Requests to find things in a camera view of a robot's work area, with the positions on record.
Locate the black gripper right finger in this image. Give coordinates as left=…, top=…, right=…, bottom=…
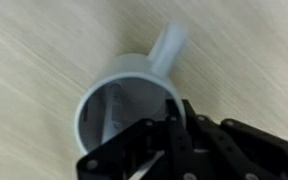
left=183, top=100, right=250, bottom=180

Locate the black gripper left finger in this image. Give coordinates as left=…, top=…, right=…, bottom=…
left=166, top=100, right=197, bottom=180

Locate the grey marker pen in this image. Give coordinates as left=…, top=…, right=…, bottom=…
left=102, top=83, right=125, bottom=143

